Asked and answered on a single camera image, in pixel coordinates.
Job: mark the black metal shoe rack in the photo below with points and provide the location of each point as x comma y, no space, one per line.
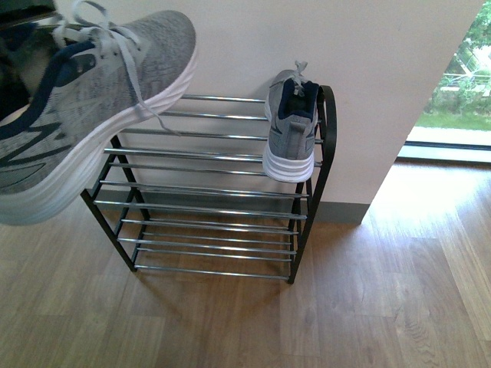
200,202

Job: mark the grey knit sneaker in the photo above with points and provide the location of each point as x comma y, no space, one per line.
68,87
291,109

